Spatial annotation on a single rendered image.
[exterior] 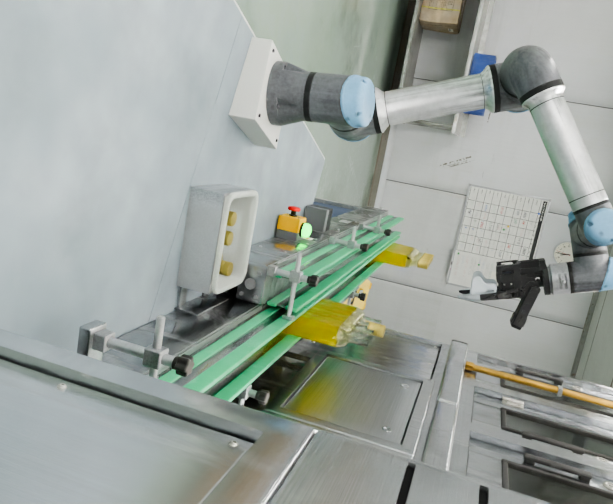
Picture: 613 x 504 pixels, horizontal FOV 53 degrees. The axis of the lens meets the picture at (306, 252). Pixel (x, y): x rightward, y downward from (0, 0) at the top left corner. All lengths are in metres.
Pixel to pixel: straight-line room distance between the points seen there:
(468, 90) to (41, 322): 1.08
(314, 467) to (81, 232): 0.62
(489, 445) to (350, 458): 1.08
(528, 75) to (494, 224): 5.95
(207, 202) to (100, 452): 0.84
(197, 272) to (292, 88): 0.48
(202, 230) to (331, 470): 0.86
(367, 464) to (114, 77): 0.72
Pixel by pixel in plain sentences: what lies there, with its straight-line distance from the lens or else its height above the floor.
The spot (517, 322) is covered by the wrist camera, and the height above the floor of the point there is 1.48.
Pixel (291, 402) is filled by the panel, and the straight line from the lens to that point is 1.48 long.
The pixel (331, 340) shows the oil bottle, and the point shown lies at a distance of 1.58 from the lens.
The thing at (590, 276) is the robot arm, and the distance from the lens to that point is 1.55.
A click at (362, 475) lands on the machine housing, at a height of 1.30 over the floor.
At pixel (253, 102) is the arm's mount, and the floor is 0.80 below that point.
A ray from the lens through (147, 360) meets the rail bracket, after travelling 0.90.
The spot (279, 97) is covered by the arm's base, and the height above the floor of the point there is 0.84.
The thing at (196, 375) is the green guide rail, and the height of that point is 0.93.
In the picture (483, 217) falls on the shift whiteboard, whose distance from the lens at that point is 7.37.
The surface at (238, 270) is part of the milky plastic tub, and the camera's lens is 1.48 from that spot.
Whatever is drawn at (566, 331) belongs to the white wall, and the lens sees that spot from 7.64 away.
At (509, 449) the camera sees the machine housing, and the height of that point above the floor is 1.53.
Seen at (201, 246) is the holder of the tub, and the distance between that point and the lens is 1.33.
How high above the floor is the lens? 1.34
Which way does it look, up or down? 15 degrees down
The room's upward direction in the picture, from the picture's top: 104 degrees clockwise
